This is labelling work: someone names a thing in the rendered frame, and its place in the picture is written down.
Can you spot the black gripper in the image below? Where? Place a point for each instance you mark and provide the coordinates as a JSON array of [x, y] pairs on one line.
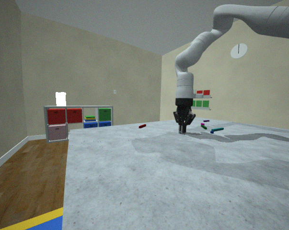
[[183, 113]]

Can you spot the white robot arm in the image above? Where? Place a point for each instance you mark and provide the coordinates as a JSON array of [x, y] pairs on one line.
[[264, 20]]

